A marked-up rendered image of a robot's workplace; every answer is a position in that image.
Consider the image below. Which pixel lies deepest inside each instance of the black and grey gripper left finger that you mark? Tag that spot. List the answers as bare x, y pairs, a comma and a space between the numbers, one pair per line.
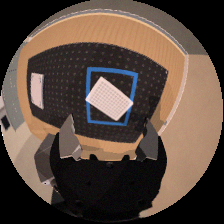
65, 150

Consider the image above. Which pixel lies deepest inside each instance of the blue tape outline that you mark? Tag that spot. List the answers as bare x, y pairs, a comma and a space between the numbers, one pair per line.
99, 69

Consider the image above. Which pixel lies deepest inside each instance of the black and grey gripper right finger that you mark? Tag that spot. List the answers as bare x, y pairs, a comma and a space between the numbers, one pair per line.
151, 151

